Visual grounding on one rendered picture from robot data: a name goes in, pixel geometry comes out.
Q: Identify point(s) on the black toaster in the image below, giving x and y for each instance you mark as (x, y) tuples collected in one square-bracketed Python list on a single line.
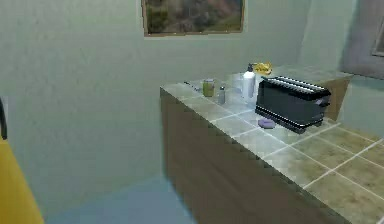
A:
[(290, 101)]

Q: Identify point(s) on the purple sponge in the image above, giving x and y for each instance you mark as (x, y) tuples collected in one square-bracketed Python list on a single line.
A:
[(266, 123)]

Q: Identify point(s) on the green glass jar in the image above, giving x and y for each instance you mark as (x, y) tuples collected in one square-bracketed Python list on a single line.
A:
[(208, 87)]

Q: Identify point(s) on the grey salt shaker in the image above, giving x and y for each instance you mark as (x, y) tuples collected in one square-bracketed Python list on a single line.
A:
[(221, 95)]

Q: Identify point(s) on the clear glass cup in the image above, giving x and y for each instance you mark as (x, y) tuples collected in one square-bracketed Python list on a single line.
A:
[(237, 82)]

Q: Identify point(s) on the framed landscape picture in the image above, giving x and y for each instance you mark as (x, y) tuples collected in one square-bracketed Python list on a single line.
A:
[(195, 15)]

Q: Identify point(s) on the small dark utensil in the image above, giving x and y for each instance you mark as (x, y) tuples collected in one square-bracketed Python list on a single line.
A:
[(192, 86)]

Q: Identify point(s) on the yellow bananas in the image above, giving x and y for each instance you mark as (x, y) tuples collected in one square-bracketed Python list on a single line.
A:
[(262, 68)]

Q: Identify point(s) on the tiled kitchen counter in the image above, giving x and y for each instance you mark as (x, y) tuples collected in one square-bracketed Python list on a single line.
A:
[(253, 156)]

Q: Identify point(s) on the white spray bottle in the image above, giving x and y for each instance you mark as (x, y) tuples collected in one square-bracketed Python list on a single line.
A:
[(248, 83)]

